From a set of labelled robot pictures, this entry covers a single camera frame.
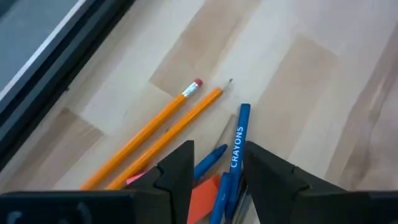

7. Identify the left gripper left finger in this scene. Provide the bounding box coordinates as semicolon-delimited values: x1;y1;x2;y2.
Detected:
0;140;195;224

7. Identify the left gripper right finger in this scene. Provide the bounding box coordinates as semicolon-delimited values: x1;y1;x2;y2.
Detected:
244;141;398;224

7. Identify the black metal table frame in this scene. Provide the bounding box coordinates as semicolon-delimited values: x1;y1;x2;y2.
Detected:
0;0;136;172

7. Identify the orange pencil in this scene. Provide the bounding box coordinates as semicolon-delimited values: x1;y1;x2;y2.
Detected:
104;78;234;190
79;78;204;190

